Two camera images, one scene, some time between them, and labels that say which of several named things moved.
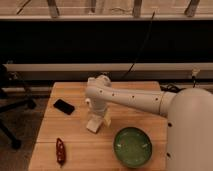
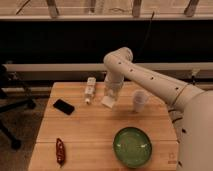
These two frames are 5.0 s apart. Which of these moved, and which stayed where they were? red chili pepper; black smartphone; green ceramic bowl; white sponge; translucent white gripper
Moved: white sponge; translucent white gripper
Stayed: red chili pepper; green ceramic bowl; black smartphone
